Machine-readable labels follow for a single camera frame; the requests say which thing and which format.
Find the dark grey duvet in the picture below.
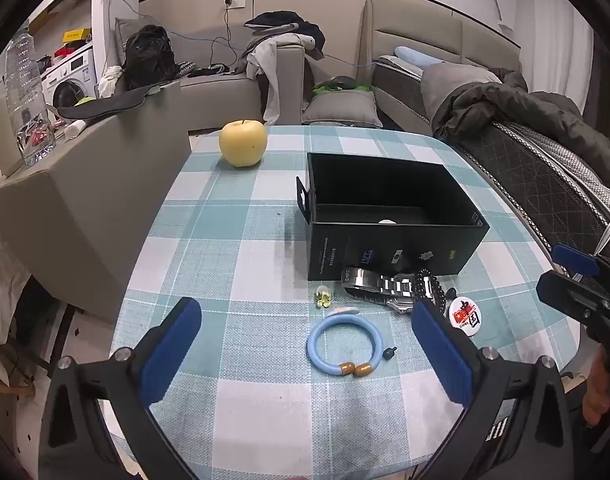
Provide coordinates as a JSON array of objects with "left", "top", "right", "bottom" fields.
[{"left": 420, "top": 65, "right": 610, "bottom": 216}]

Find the grey upholstered bed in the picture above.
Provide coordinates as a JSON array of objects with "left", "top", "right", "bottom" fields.
[{"left": 360, "top": 0, "right": 610, "bottom": 271}]

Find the round white and red badge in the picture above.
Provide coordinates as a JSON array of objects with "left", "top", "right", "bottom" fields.
[{"left": 445, "top": 296, "right": 483, "bottom": 335}]

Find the silver metal wristwatch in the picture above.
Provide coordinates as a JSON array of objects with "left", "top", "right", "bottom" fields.
[{"left": 341, "top": 267, "right": 438, "bottom": 315}]

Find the light blue pillow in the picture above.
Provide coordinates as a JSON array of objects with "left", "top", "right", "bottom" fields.
[{"left": 394, "top": 46, "right": 443, "bottom": 67}]

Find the light blue bangle bracelet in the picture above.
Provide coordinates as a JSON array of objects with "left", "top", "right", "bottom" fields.
[{"left": 306, "top": 314, "right": 383, "bottom": 378}]

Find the grey cushion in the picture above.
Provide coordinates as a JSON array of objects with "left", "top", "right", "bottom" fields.
[{"left": 301, "top": 91, "right": 384, "bottom": 128}]

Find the black cardboard box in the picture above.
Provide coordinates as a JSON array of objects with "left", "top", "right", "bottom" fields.
[{"left": 295, "top": 152, "right": 490, "bottom": 282}]

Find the person's right hand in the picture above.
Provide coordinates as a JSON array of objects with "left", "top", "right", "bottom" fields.
[{"left": 582, "top": 345, "right": 610, "bottom": 426}]

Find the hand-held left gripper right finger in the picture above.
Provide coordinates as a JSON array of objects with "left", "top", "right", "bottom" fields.
[{"left": 411, "top": 300, "right": 574, "bottom": 480}]

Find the black backpack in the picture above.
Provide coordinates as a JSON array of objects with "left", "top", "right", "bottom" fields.
[{"left": 122, "top": 25, "right": 177, "bottom": 92}]

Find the white washing machine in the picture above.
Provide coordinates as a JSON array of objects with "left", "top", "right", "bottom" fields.
[{"left": 40, "top": 42, "right": 98, "bottom": 111}]

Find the black flat pad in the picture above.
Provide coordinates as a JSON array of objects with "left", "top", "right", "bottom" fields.
[{"left": 58, "top": 85, "right": 158, "bottom": 120}]

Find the pile of clothes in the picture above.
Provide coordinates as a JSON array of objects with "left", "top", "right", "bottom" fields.
[{"left": 237, "top": 10, "right": 326, "bottom": 126}]

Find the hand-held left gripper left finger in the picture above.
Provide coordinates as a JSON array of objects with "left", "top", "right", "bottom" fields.
[{"left": 38, "top": 296, "right": 203, "bottom": 480}]

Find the grey sofa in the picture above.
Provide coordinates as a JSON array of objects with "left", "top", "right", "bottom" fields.
[{"left": 115, "top": 15, "right": 306, "bottom": 133}]

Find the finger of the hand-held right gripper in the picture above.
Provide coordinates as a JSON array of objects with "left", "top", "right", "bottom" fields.
[
  {"left": 536, "top": 270, "right": 606, "bottom": 328},
  {"left": 552, "top": 243, "right": 603, "bottom": 277}
]

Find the black bead bracelet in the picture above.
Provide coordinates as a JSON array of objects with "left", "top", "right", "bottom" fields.
[{"left": 415, "top": 269, "right": 458, "bottom": 311}]

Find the yellow apple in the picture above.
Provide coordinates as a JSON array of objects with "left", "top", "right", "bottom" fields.
[{"left": 219, "top": 119, "right": 267, "bottom": 168}]

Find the clear plastic bottle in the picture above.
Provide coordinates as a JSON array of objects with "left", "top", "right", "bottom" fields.
[{"left": 4, "top": 27, "right": 57, "bottom": 167}]

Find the green cloth item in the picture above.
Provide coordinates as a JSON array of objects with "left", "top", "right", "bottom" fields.
[{"left": 312, "top": 77, "right": 376, "bottom": 97}]

